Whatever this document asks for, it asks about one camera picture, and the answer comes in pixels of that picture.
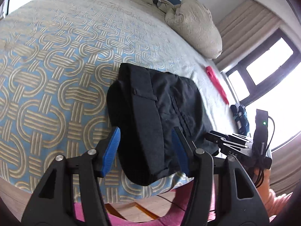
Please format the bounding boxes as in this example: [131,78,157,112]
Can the pink trousers of person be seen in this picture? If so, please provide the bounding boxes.
[74,182,216,225]

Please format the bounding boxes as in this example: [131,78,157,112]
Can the bed with patterned sheet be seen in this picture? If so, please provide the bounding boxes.
[1,0,236,193]

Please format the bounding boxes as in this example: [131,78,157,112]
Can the black pants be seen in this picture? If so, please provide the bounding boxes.
[107,63,218,186]

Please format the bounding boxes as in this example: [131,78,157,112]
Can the right forearm pink sleeve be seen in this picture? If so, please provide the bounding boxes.
[257,169,293,220]

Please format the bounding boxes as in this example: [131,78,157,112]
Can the folded pink garment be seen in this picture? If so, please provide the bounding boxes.
[206,66,229,105]

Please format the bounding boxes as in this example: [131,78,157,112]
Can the beige curtain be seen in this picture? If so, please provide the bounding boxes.
[214,0,283,72]

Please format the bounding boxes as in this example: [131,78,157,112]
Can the rolled patterned duvet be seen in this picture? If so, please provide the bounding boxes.
[157,0,222,59]

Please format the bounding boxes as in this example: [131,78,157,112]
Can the navy star patterned garment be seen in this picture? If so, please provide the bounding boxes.
[230,105,249,136]

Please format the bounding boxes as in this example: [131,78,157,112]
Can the dark framed window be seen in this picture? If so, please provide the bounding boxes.
[226,29,300,150]

